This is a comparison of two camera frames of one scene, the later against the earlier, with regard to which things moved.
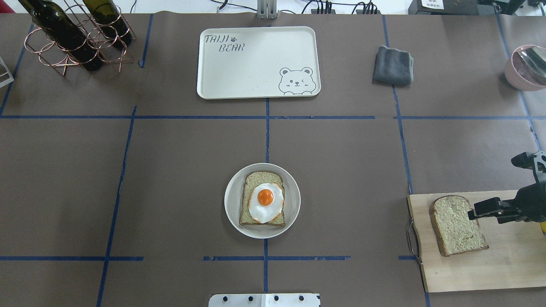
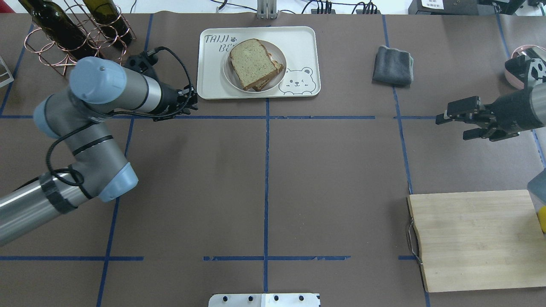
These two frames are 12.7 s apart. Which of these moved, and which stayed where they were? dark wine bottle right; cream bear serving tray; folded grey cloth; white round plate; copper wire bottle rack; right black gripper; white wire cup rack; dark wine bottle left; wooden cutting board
Moved: right black gripper; white round plate
Stayed: wooden cutting board; dark wine bottle right; copper wire bottle rack; cream bear serving tray; folded grey cloth; dark wine bottle left; white wire cup rack
